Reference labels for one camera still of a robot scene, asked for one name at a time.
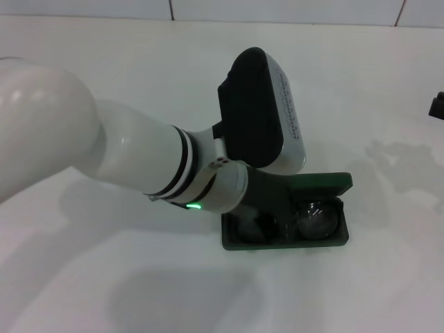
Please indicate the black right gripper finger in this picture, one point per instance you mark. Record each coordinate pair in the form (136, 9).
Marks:
(437, 105)

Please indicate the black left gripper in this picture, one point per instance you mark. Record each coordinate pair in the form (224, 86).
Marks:
(267, 190)

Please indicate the black glasses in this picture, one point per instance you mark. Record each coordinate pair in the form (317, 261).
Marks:
(317, 222)

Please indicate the green glasses case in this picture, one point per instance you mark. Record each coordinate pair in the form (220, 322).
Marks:
(322, 180)

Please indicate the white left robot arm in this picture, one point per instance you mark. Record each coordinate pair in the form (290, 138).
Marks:
(121, 145)

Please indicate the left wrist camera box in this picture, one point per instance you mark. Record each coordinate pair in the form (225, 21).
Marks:
(249, 114)

